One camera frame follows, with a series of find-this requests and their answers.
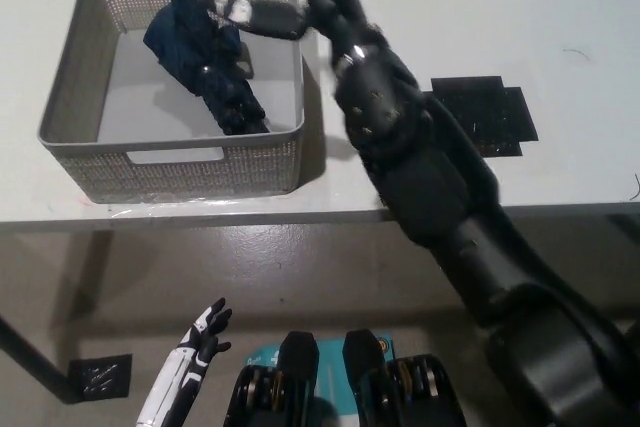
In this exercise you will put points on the navy umbrella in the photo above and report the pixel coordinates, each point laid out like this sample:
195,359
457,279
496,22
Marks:
175,37

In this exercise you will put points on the black tape patch on table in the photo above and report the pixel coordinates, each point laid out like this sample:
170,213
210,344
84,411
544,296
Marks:
480,102

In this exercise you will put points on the grey perforated plastic basket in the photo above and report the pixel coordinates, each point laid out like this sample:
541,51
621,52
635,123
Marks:
200,177

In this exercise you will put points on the black table leg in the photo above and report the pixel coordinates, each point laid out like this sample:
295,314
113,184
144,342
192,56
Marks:
35,354

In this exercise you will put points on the black robot torso block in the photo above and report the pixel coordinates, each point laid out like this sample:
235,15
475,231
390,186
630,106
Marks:
400,392
295,387

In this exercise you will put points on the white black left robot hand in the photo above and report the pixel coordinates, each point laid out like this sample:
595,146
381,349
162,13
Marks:
175,382

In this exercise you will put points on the clear tape strip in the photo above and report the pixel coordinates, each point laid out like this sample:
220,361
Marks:
175,206

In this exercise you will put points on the black tape patch on floor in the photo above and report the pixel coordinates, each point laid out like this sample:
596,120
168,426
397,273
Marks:
100,377

